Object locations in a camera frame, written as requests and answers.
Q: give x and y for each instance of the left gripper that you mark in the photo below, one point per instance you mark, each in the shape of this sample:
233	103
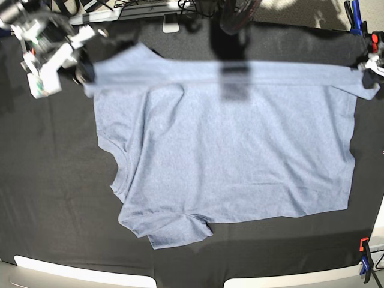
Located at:
371	69

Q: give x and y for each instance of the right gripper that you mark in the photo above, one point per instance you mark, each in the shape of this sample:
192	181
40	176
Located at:
42	33

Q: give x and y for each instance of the light blue t-shirt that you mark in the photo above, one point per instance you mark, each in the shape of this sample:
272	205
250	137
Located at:
201	142

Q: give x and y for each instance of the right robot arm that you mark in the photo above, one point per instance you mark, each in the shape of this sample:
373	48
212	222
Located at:
10	11

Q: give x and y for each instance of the orange clamp top right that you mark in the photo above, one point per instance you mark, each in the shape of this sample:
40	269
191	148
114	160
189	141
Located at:
376	41

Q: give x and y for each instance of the blue clamp top right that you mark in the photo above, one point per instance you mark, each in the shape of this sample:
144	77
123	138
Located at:
353	12

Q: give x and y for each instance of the black table cloth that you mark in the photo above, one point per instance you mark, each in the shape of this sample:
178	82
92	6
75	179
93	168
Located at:
57	205

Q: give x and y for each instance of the orange blue clamp bottom right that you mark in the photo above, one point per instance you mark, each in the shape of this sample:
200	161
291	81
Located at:
366	260

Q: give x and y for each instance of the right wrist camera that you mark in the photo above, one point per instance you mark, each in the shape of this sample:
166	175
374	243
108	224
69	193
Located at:
43	79

